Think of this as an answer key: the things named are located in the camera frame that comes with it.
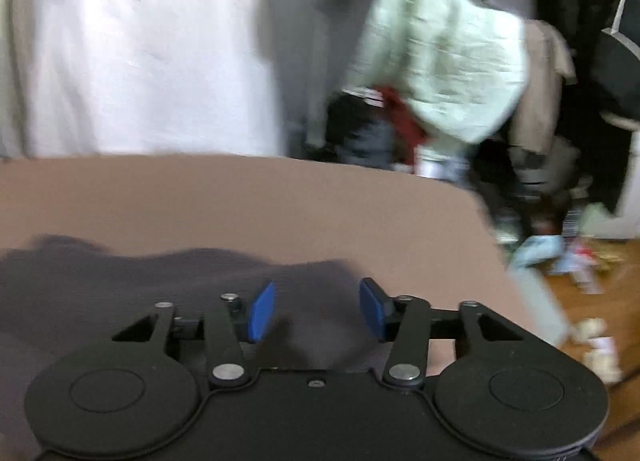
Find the white curtain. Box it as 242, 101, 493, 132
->
0, 0, 283, 160

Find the red cloth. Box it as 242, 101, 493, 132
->
371, 85, 430, 168

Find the grey knitted sweater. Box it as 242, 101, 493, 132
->
0, 235, 393, 461

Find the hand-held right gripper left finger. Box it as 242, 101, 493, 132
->
111, 281, 277, 390

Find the crumpled white paper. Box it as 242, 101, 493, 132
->
571, 317, 624, 384

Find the light blue cloth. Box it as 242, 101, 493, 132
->
509, 235, 567, 273

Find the beige hanging garment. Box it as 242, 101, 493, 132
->
506, 20, 577, 153

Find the black jacket with white piping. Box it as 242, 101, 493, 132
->
575, 0, 640, 218

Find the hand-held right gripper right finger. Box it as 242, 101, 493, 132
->
359, 277, 526, 392

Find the pale green quilted garment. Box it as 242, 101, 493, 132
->
344, 0, 532, 145

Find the dark clothes pile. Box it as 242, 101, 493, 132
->
324, 90, 418, 169

